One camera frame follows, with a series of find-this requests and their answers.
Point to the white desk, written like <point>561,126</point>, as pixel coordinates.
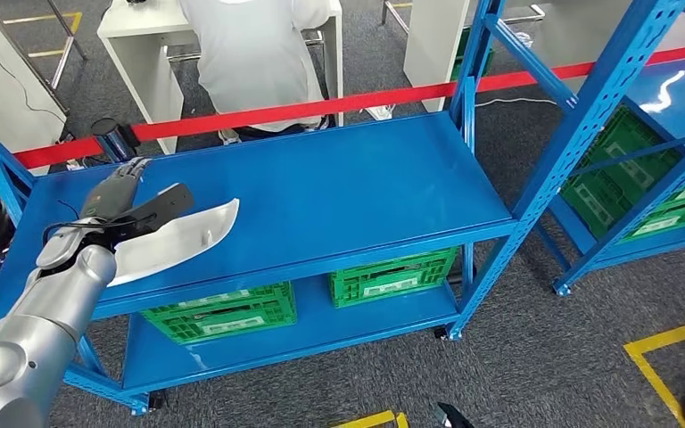
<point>141,23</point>
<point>431,47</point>

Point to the blue metal shelf rack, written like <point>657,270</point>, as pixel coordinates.
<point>319,189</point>
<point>673,121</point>

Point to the white power strip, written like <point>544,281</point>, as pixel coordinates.
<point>73,165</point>

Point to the white crumpled item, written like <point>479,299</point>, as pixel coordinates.
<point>380,112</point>

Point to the red barrier belt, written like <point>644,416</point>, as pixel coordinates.
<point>295,111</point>

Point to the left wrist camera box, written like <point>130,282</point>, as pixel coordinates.
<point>165,207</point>

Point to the chrome table leg frame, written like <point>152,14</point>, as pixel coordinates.
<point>68,29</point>

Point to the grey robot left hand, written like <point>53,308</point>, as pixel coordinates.
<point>112,192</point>

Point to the person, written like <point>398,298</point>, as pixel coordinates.
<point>254,59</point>

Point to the green plastic crate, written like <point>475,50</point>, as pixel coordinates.
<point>390,295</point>
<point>271,295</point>
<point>437,260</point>
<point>632,165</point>
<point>230,334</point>
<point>596,207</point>
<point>485,64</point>

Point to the white curved plastic part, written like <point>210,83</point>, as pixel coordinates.
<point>171,242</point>

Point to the yellow floor tape square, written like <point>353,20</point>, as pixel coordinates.
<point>372,420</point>
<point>673,337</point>

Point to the white partition panel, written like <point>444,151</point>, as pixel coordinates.
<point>5,88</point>

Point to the chrome barrier post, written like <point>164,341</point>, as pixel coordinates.
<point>112,139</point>

